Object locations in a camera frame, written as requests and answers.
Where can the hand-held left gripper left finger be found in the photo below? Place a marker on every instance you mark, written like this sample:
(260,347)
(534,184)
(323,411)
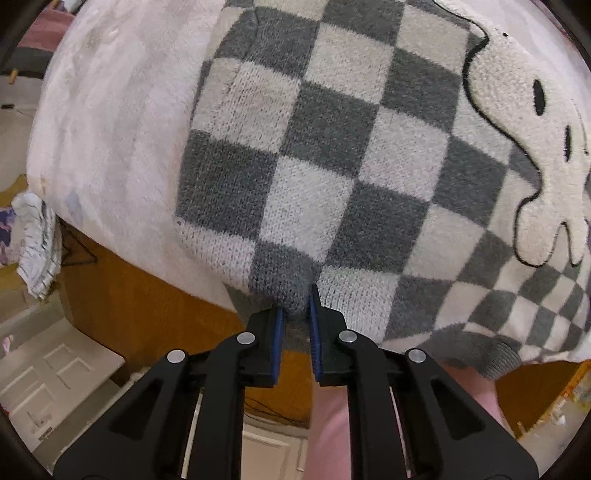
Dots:
(258,350)

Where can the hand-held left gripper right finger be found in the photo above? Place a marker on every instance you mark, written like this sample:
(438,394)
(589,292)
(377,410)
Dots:
(330,350)

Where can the grey white checkered knit cardigan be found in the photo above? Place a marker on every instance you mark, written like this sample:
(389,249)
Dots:
(369,138)

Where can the patterned white cloth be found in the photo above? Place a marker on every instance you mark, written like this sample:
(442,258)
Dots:
(39,249)

